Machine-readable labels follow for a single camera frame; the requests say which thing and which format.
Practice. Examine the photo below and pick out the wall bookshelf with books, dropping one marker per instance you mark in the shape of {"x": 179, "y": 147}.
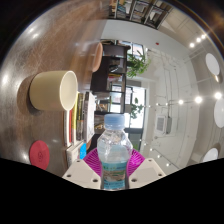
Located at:
{"x": 140, "y": 10}

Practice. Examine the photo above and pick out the ceiling air conditioner unit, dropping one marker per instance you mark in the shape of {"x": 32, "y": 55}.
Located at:
{"x": 163, "y": 124}

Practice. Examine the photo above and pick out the red and white book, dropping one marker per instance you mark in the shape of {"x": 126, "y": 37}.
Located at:
{"x": 67, "y": 128}

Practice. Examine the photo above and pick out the dark-spined book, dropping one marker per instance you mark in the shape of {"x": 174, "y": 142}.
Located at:
{"x": 80, "y": 116}

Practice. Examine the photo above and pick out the large glass window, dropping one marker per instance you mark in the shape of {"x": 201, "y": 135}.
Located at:
{"x": 137, "y": 96}

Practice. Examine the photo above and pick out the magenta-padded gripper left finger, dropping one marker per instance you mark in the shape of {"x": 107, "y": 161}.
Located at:
{"x": 80, "y": 171}

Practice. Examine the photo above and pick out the track ceiling spotlights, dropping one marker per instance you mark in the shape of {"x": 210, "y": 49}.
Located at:
{"x": 198, "y": 99}

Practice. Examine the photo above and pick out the dark open shelf unit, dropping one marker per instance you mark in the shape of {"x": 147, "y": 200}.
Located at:
{"x": 106, "y": 80}

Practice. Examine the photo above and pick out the flat round red coaster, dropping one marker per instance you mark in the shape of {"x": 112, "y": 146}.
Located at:
{"x": 39, "y": 155}

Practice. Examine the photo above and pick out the clear blue-capped water bottle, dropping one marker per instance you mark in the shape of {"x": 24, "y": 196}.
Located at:
{"x": 114, "y": 156}

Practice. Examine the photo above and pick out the round white ceiling lights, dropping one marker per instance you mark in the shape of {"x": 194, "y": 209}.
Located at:
{"x": 212, "y": 63}

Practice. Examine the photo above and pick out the cream ceramic cup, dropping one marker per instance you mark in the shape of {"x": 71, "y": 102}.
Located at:
{"x": 50, "y": 90}

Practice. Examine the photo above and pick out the yellow-spined book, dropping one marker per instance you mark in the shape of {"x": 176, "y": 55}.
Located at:
{"x": 74, "y": 116}

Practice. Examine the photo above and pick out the bushy potted green plant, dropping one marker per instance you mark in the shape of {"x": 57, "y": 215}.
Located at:
{"x": 137, "y": 66}

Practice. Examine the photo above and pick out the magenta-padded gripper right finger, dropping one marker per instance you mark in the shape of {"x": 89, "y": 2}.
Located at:
{"x": 146, "y": 171}

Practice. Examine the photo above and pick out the white-covered book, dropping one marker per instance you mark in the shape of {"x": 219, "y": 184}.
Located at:
{"x": 89, "y": 116}

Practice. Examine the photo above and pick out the small potted green plant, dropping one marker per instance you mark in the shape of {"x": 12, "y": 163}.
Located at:
{"x": 136, "y": 108}

